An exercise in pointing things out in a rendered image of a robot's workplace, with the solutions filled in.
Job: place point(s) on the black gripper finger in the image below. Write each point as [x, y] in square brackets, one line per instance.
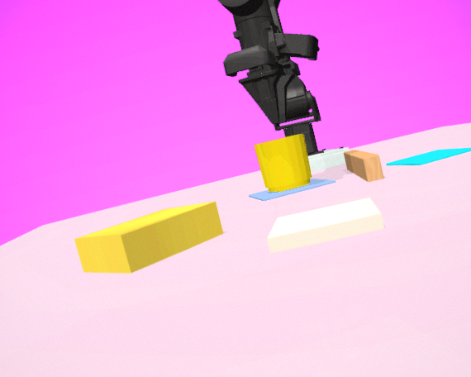
[263, 89]
[282, 85]

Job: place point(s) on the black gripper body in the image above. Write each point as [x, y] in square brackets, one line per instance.
[254, 54]

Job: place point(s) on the light brown wooden bar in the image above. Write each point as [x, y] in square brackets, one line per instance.
[363, 164]

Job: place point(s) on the yellow cup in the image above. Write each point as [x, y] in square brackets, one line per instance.
[284, 163]

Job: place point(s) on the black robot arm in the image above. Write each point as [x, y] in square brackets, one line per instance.
[302, 46]

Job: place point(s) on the yellow rectangular block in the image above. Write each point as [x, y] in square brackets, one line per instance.
[146, 240]

